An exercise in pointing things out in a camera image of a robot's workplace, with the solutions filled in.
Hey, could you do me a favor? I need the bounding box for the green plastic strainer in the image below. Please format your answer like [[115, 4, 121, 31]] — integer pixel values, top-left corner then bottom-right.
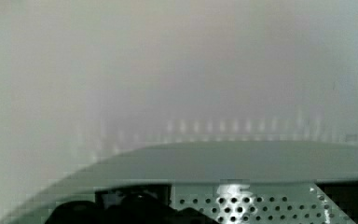
[[0, 141, 358, 224]]

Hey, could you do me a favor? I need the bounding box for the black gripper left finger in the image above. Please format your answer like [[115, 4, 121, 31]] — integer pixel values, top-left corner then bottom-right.
[[45, 184, 218, 224]]

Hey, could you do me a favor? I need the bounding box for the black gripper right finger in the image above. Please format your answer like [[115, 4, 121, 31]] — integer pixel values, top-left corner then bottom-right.
[[317, 180, 358, 224]]

